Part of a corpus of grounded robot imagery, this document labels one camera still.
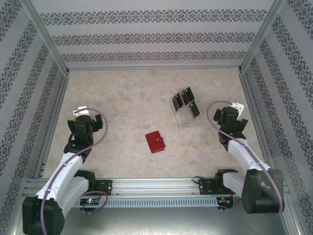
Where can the clear acrylic card stand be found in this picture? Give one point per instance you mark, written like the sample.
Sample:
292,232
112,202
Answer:
184,122

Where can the red card holder wallet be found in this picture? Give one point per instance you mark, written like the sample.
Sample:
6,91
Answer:
155,143

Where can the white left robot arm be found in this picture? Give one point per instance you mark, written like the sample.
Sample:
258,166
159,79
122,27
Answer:
61,178

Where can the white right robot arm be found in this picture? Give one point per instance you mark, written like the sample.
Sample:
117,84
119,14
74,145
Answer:
244,156

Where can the black credit card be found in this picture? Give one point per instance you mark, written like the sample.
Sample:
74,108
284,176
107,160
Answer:
185,97
178,102
189,92
195,109

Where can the small circuit board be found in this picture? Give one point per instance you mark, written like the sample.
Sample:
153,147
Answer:
225,201
90,202

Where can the metal sheet tray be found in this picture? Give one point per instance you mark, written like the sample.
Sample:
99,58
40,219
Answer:
156,222

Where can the aluminium side rail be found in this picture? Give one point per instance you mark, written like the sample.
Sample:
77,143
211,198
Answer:
252,110
57,110

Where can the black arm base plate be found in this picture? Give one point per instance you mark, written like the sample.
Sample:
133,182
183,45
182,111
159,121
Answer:
106,187
205,187

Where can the aluminium frame post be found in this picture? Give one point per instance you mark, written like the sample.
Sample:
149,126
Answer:
259,36
47,36

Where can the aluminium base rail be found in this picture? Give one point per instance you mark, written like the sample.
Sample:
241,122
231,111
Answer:
156,188

